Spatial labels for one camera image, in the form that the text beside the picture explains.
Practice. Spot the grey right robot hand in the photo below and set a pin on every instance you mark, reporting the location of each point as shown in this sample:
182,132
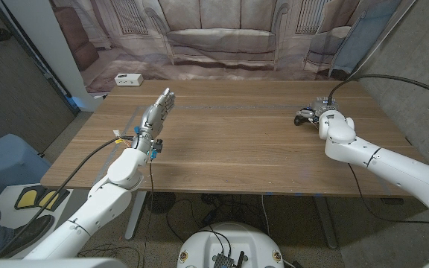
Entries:
322,105

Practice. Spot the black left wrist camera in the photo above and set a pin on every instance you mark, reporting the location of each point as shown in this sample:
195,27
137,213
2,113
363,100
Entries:
158,145

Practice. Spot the printed living room backdrop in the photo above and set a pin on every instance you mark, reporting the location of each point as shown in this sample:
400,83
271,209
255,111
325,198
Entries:
222,41

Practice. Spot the black round floor fan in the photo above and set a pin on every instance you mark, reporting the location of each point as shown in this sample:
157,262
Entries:
161,203

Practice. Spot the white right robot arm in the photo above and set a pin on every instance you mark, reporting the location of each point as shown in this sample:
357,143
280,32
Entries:
386,164

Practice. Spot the black shoe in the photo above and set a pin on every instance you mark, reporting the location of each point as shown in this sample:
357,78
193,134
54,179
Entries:
28,232

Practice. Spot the yellow and black foot pedal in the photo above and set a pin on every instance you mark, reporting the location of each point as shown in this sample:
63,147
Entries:
28,198

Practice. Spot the blue plastic bin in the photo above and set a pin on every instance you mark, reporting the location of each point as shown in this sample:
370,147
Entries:
6,160

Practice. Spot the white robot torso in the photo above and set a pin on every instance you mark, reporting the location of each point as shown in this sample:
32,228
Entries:
203,242

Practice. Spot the white flat floor plate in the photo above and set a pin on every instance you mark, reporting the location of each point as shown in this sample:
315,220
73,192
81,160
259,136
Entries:
7,214

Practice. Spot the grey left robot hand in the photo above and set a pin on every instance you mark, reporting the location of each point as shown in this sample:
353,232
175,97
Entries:
153,119

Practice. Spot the black antenna module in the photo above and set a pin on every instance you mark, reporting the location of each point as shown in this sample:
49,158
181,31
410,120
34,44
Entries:
223,260

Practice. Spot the black game controller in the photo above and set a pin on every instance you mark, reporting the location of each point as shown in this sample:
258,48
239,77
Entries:
299,120

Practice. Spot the white table leg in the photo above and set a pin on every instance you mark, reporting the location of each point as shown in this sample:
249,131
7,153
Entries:
136,216

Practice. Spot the grey table leg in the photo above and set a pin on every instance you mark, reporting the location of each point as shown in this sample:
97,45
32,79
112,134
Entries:
326,223

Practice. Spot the white wall panel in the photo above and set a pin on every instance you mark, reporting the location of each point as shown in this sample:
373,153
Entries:
50,44

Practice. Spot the white power strip box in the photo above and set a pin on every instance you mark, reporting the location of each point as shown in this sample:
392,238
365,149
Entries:
128,79

